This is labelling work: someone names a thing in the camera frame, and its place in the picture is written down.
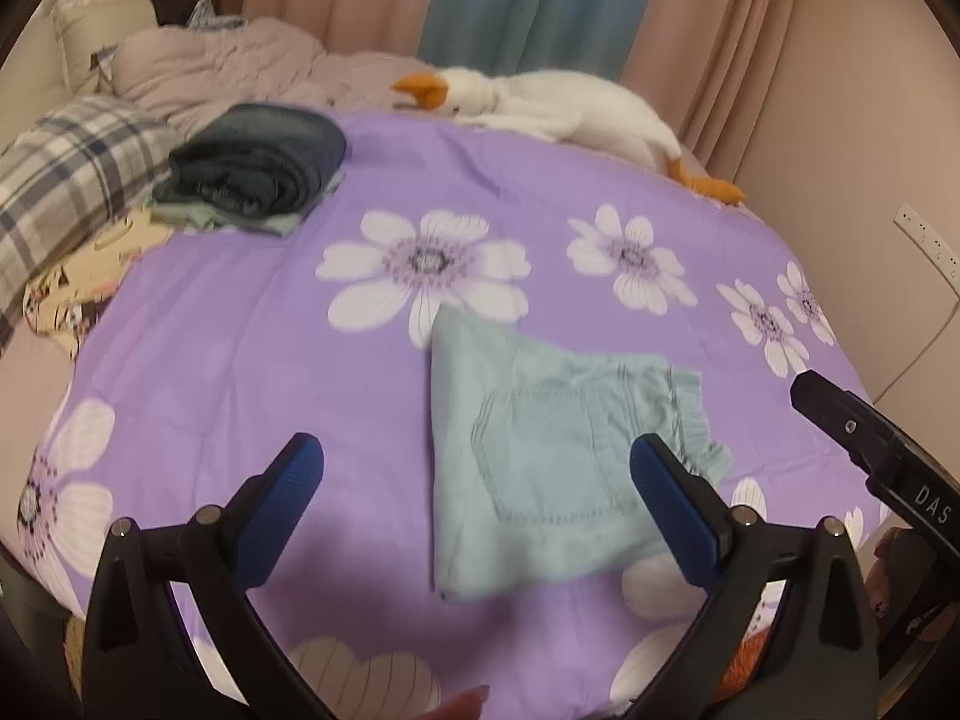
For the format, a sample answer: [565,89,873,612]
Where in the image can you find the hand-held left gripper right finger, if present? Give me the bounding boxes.
[622,433,878,720]

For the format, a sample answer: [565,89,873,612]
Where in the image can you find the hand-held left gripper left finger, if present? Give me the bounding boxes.
[81,431,338,720]

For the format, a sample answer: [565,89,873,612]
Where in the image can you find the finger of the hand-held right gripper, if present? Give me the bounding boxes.
[790,369,960,533]

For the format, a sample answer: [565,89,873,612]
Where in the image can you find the light blue denim shorts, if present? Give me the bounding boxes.
[429,304,732,602]

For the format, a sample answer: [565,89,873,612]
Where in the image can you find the dark folded pants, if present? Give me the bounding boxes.
[169,103,347,218]

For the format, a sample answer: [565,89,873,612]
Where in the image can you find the person's right hand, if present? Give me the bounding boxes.
[870,529,912,616]

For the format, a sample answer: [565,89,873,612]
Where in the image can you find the person's left hand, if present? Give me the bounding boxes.
[431,685,492,720]

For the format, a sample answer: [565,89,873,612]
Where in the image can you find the purple floral bed sheet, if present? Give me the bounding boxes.
[16,109,893,720]

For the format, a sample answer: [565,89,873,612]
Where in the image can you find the orange cloth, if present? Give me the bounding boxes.
[712,626,773,702]

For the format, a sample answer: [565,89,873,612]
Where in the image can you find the white power strip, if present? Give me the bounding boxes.
[894,204,960,278]

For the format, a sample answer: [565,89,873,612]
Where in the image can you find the green folded garment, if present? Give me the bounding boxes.
[150,172,346,239]

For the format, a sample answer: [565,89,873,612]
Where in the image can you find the yellow cartoon printed cloth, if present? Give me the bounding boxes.
[22,210,177,361]

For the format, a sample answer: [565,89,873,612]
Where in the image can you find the grey plaid pillow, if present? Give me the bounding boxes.
[0,96,185,353]

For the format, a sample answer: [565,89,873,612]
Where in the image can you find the white goose plush toy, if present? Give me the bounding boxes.
[394,67,747,205]

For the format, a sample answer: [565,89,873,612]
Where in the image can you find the pink quilt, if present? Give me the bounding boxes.
[112,15,421,136]

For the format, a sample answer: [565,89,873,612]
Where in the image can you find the blue curtain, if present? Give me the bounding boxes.
[416,0,672,80]

